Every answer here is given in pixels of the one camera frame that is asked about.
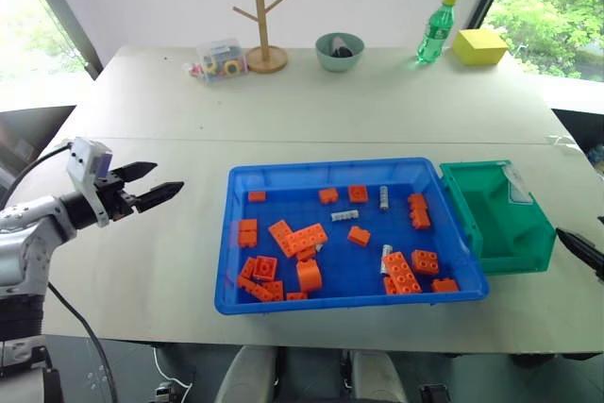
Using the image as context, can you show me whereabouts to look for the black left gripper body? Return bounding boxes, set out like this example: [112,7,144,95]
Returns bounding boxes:
[95,170,143,223]

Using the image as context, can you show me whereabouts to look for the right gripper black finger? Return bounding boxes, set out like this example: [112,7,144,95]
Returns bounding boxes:
[580,251,604,282]
[555,227,604,259]

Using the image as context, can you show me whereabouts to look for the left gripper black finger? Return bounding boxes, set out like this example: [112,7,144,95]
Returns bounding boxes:
[111,161,159,184]
[135,180,186,214]

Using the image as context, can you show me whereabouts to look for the green plastic bin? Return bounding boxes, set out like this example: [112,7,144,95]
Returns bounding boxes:
[439,160,559,277]

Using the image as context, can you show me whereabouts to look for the clear container with toys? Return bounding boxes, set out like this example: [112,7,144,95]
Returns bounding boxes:
[195,37,250,90]

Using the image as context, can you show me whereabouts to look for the yellow box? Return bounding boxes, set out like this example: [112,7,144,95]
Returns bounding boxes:
[452,28,510,66]

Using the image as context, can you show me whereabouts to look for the clear label card holder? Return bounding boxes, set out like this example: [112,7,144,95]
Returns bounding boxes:
[502,165,534,206]

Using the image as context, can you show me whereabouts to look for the orange 2x2 building brick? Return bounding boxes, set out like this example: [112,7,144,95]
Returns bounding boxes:
[411,248,441,277]

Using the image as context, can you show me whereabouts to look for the orange curved plastic brick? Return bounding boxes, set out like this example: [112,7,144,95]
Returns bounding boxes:
[295,259,325,294]

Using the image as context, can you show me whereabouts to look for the wooden branch stand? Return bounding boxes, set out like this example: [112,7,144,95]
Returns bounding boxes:
[231,0,290,75]

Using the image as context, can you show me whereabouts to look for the grey rounded shape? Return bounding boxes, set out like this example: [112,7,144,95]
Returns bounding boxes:
[350,349,409,403]
[213,344,286,403]

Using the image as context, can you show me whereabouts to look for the blue plastic tray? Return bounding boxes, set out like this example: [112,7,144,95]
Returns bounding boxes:
[213,157,491,316]

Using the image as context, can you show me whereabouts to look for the pale green bowl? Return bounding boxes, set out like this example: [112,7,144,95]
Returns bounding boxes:
[314,31,366,74]

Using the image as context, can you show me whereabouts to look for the dark object inside bowl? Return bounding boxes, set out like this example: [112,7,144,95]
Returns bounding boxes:
[327,34,355,59]

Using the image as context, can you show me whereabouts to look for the green plastic soda bottle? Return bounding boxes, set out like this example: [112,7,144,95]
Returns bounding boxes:
[415,0,458,65]

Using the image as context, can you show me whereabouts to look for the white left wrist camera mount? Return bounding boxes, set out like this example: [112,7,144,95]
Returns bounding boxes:
[65,136,114,228]

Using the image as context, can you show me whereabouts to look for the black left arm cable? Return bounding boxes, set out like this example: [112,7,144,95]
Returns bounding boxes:
[0,143,73,210]

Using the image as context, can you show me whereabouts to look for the white string piece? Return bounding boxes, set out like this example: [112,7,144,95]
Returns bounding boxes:
[546,135,580,155]

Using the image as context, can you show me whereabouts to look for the thin black hanging cable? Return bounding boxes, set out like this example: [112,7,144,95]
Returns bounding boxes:
[45,281,120,403]

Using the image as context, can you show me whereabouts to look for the thin white cable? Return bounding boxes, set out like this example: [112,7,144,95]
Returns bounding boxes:
[151,346,193,391]

